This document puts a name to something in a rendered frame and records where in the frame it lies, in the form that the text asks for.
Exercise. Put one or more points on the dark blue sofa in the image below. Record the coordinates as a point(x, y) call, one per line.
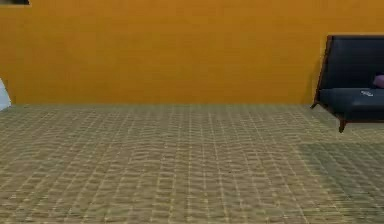
point(346, 66)

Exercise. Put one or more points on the small white remote control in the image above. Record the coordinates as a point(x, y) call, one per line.
point(367, 93)

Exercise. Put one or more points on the purple cushion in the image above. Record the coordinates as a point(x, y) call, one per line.
point(379, 81)

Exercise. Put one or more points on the white rounded object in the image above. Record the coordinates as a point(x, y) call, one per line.
point(3, 96)

